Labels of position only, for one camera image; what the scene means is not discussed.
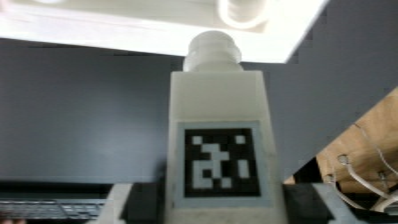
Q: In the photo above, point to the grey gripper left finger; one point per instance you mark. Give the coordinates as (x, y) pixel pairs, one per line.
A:
(115, 205)

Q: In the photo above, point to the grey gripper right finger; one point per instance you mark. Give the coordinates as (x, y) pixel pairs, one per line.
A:
(337, 206)

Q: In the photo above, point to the white table leg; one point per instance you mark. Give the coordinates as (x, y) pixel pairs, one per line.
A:
(223, 184)

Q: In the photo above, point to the white square table top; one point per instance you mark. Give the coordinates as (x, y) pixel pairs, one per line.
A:
(152, 25)

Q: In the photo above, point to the black keyboard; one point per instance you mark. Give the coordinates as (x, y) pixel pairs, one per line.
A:
(54, 209)

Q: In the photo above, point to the wooden shelf with cables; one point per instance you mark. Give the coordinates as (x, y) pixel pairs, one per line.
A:
(356, 163)

